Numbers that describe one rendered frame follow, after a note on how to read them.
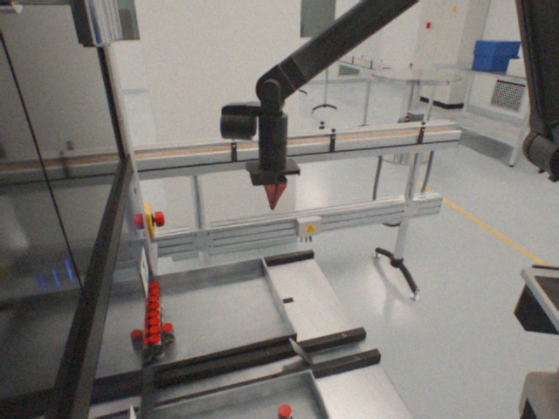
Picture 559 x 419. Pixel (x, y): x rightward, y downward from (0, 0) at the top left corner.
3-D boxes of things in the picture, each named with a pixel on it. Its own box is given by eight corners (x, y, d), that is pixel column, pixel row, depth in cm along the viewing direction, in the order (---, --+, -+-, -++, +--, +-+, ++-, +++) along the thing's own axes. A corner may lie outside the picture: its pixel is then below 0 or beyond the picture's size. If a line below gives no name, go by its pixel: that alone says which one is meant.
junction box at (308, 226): (299, 238, 183) (299, 223, 179) (295, 233, 187) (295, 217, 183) (320, 235, 186) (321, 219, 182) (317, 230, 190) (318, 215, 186)
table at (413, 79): (387, 175, 373) (401, 81, 329) (347, 147, 453) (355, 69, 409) (463, 167, 395) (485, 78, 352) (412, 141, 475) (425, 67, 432)
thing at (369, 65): (392, 74, 433) (394, 61, 426) (380, 75, 430) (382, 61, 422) (296, 51, 740) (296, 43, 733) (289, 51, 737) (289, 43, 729)
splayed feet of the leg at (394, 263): (411, 303, 206) (416, 284, 200) (369, 254, 249) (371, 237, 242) (424, 300, 208) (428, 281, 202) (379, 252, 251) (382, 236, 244)
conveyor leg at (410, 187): (393, 271, 220) (415, 151, 184) (385, 263, 228) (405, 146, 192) (406, 269, 222) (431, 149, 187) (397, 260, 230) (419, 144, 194)
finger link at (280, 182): (247, 203, 80) (246, 164, 76) (278, 200, 82) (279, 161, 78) (253, 219, 75) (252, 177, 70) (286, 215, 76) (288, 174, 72)
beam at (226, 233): (150, 259, 171) (146, 238, 166) (151, 250, 178) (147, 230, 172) (438, 215, 210) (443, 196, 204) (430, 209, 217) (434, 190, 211)
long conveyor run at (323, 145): (54, 191, 141) (42, 154, 134) (63, 176, 155) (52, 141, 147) (459, 148, 188) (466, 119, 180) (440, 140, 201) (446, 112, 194)
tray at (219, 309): (109, 391, 61) (105, 377, 60) (120, 293, 84) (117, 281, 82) (297, 346, 70) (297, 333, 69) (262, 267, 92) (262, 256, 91)
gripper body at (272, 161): (244, 170, 76) (244, 136, 73) (291, 166, 79) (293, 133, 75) (251, 182, 71) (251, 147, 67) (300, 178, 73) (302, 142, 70)
